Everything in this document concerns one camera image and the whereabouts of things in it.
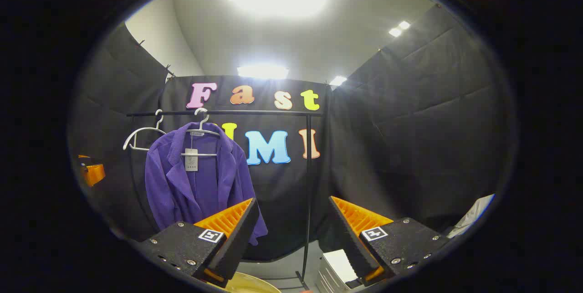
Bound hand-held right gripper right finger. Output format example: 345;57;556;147
329;195;451;287

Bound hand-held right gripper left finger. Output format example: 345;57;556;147
137;197;260;289

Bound beige laundry hamper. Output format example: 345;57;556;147
207;271;283;293

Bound purple knit jacket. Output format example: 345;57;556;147
145;122;268;246

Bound white clothes hanger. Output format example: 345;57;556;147
123;109;167;151
181;108;221;157

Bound black clothes rack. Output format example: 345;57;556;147
127;110;325;290

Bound white drawer cabinet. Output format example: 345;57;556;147
317;250;365;293

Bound white cloth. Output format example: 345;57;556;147
449;194;495;239

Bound black backdrop cloth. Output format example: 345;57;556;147
68;4;517;262

